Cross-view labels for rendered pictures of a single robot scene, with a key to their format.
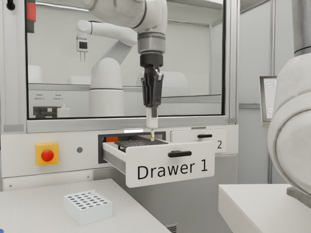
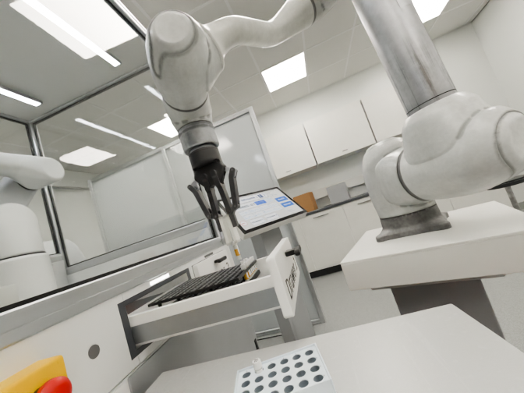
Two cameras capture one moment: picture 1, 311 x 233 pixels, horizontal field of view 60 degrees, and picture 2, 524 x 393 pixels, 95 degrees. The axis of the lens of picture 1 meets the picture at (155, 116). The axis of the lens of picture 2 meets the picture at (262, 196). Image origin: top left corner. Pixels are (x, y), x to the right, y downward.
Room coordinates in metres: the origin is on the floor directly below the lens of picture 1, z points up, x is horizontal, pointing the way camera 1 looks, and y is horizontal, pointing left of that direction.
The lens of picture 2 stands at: (0.46, 0.43, 1.00)
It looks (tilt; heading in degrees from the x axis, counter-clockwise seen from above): 6 degrees up; 305
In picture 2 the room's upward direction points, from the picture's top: 18 degrees counter-clockwise
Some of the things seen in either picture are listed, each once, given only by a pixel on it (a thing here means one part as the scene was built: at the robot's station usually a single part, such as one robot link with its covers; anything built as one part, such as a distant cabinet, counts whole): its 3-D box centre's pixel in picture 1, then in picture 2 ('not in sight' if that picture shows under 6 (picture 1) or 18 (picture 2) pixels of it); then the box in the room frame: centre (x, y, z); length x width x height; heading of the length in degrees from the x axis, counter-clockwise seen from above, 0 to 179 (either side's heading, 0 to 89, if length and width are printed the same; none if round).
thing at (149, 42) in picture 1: (151, 45); (200, 141); (0.87, 0.01, 1.23); 0.09 x 0.09 x 0.06
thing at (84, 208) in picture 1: (87, 205); (283, 388); (0.70, 0.18, 0.78); 0.12 x 0.08 x 0.04; 37
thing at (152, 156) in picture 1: (173, 162); (286, 267); (0.79, -0.05, 0.87); 0.29 x 0.02 x 0.11; 115
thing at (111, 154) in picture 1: (145, 153); (209, 294); (0.98, 0.04, 0.86); 0.40 x 0.26 x 0.06; 25
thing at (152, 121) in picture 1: (152, 118); (232, 228); (0.86, 0.01, 1.00); 0.03 x 0.01 x 0.07; 115
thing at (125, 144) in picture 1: (146, 153); (211, 292); (0.97, 0.03, 0.87); 0.22 x 0.18 x 0.06; 25
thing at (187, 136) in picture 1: (199, 142); (215, 270); (1.21, -0.20, 0.87); 0.29 x 0.02 x 0.11; 115
